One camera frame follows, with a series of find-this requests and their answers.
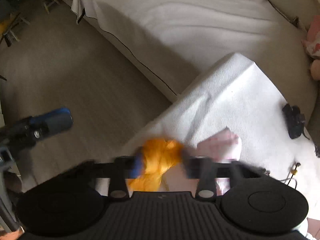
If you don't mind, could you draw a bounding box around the floral pink blanket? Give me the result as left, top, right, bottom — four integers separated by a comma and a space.
302, 15, 319, 60

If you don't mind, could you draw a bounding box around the white table cloth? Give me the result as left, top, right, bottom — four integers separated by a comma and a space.
120, 53, 319, 219

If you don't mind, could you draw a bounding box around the beige covered sofa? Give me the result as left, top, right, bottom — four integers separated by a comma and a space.
63, 0, 319, 128

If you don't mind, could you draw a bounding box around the black hair claw clip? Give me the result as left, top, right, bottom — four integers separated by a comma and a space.
282, 103, 306, 139

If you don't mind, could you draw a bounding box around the orange fabric scrunchie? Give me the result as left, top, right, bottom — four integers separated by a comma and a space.
128, 138, 184, 192

